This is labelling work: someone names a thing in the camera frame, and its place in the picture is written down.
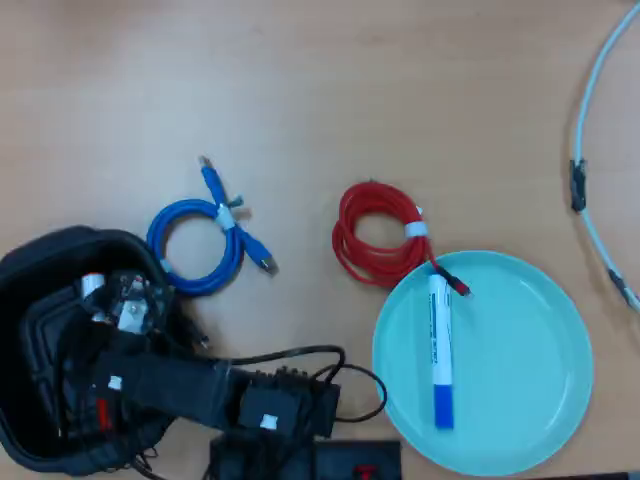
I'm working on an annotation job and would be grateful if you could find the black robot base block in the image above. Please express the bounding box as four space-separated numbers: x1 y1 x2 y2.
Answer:
312 438 404 480

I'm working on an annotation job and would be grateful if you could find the red braided charging cable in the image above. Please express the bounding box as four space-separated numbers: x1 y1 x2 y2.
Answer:
332 180 474 300

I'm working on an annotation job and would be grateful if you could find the black camera cable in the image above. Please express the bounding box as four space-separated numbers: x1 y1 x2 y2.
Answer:
314 363 389 424

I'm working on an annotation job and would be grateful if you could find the black plastic bowl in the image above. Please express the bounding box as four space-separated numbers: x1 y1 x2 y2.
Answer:
0 225 197 477

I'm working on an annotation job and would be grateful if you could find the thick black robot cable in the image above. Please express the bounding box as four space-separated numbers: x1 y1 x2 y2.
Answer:
219 344 347 391

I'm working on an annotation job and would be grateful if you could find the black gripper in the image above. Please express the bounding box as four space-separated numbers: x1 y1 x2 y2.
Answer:
69 299 151 361

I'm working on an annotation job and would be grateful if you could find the black braided charging cable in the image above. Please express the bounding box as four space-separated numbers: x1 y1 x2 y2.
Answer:
164 299 211 351

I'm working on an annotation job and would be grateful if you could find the light green round bowl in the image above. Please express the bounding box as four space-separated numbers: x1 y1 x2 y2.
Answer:
372 249 595 477

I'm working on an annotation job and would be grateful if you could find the white cable with black sleeve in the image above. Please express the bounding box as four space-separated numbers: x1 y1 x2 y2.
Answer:
568 0 640 316

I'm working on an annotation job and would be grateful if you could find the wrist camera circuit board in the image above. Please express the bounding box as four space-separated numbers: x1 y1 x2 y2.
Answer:
107 271 171 335

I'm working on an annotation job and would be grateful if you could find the blue charging cable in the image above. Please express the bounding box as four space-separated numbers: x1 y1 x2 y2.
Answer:
146 155 279 297

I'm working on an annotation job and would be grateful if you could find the white marker with blue cap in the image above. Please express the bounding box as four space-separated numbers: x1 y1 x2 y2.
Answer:
427 273 456 431

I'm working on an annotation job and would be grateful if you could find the white marker with red cap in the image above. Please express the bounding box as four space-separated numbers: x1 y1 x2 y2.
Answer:
81 272 112 434

